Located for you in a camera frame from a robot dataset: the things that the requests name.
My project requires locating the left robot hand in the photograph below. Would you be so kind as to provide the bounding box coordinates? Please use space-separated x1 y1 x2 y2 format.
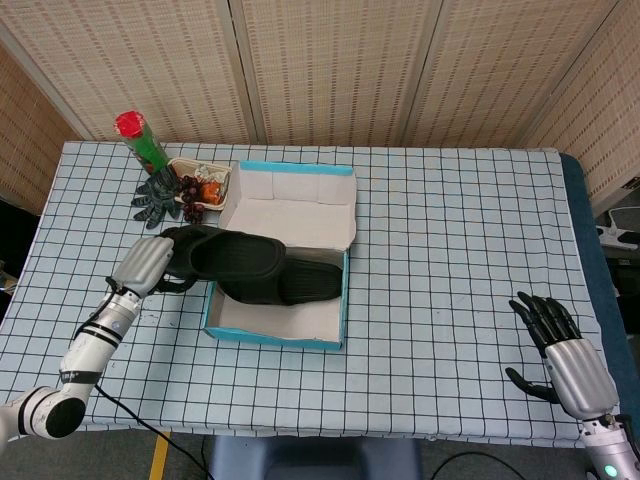
110 235 200 300

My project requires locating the beige shallow tray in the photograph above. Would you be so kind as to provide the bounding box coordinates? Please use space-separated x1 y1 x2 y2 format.
166 156 235 214

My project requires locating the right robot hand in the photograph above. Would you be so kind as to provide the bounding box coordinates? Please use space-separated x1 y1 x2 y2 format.
504 291 621 419

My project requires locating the crumpled foil wrapper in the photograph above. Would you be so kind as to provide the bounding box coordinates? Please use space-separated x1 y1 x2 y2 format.
194 162 230 185

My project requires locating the grey striped glove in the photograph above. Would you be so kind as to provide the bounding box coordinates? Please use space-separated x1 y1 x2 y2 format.
130 167 182 227

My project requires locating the black rubber slipper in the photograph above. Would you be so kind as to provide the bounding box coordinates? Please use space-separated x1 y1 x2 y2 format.
219 256 346 307
158 225 289 293

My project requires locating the dark red grape bunch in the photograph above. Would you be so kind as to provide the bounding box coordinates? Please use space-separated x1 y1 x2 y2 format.
176 174 207 224

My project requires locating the black cable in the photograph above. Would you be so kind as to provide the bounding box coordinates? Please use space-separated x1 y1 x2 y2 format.
428 451 527 480
93 383 217 480

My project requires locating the orange toy fruit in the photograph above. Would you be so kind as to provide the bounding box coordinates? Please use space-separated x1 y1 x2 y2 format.
199 181 224 206

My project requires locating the white checked tablecloth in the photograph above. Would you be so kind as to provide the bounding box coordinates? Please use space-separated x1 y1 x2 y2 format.
0 140 624 444

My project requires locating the green chips can red lid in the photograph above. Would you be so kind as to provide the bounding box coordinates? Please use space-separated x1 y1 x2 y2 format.
114 110 172 177

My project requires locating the woven bamboo folding screen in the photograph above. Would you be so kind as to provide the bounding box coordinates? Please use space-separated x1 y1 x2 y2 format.
0 0 640 217

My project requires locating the white plastic equipment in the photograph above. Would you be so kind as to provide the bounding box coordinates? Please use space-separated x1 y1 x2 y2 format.
596 206 640 250

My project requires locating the blue cardboard shoe box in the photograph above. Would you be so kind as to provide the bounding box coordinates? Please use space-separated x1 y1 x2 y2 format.
201 159 358 352

